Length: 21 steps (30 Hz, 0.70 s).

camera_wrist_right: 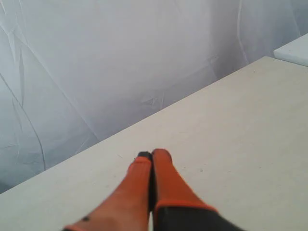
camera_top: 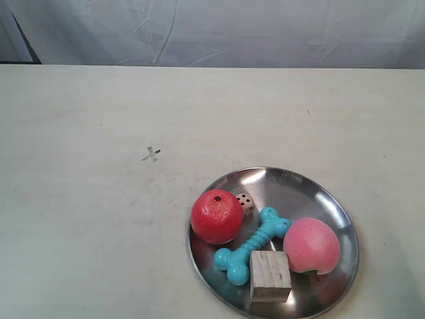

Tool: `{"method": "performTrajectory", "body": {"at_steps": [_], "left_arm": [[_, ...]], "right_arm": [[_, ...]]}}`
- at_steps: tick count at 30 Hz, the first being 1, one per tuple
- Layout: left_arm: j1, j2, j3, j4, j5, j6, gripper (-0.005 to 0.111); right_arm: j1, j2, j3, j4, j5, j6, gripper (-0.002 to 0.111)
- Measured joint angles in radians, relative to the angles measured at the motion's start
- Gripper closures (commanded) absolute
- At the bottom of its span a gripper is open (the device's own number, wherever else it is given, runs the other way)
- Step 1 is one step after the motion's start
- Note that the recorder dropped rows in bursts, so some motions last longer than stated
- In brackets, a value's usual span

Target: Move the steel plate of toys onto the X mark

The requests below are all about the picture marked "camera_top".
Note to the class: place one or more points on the dark stand pole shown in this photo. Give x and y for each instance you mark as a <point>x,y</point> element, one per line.
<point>15,46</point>

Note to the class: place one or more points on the wooden cube block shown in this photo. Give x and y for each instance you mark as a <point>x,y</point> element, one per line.
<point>270,280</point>

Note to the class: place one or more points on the pink toy peach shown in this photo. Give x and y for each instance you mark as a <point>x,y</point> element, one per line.
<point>311,245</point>

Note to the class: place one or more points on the small beige die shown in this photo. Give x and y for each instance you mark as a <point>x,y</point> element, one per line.
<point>246,203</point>

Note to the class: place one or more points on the red toy apple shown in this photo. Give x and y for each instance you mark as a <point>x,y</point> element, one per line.
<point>216,217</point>

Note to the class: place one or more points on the teal rubber bone toy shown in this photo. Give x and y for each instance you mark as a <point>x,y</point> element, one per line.
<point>235,263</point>

